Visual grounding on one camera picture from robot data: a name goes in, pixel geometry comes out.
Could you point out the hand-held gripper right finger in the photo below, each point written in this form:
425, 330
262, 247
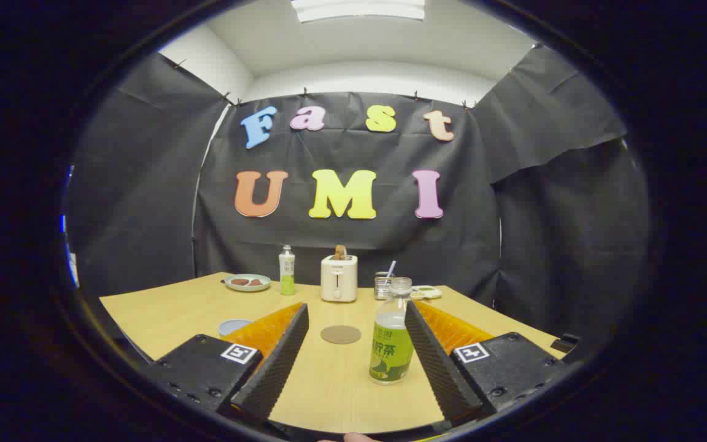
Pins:
439, 362

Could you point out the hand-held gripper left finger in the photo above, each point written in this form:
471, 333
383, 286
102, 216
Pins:
277, 368

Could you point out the green label juice bottle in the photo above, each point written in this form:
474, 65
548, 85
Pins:
390, 356

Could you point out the pale blue cup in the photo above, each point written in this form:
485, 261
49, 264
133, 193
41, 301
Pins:
231, 326

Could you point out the round brown coaster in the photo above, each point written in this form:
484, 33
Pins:
340, 334

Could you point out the small white green bottle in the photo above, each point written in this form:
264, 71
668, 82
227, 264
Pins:
287, 273

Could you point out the white divided dish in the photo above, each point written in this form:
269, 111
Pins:
428, 293

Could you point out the pale green plate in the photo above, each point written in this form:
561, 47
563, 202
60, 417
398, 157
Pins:
247, 288

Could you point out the striped straw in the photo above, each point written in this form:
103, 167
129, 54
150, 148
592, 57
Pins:
391, 269

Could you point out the white toaster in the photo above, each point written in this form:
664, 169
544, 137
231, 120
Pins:
339, 282

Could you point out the wooden table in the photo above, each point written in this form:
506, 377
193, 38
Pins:
175, 313

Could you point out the brown toast slice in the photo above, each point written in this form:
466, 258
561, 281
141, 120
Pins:
340, 252

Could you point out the ceiling light panel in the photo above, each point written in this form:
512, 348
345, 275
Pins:
358, 9

